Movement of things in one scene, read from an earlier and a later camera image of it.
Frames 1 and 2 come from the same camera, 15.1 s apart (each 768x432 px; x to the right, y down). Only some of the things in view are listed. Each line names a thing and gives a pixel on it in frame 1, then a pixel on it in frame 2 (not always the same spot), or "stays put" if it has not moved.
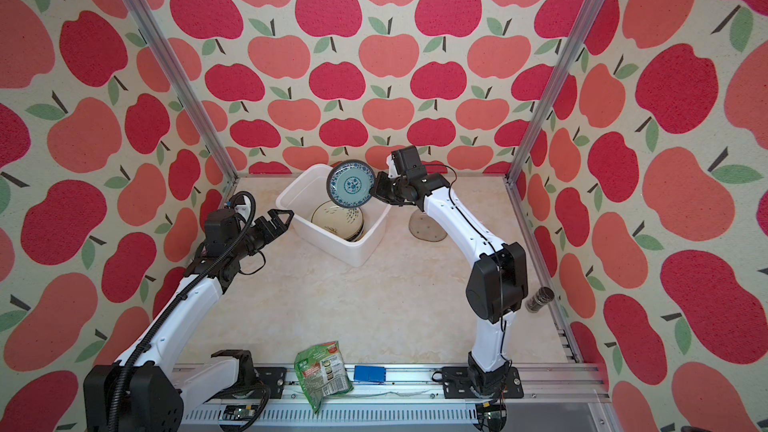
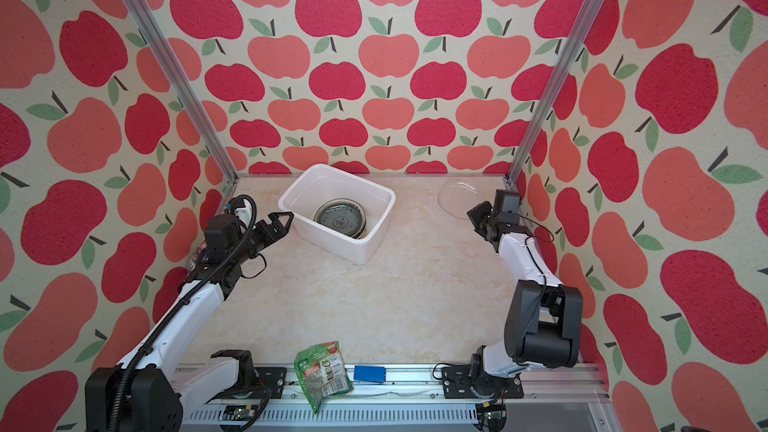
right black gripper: [380, 187] -> [478, 214]
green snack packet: [323, 372] stays put
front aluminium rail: [558, 397] stays put
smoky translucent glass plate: [425, 228] -> [343, 215]
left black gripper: [270, 233] stays put
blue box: [369, 373] stays put
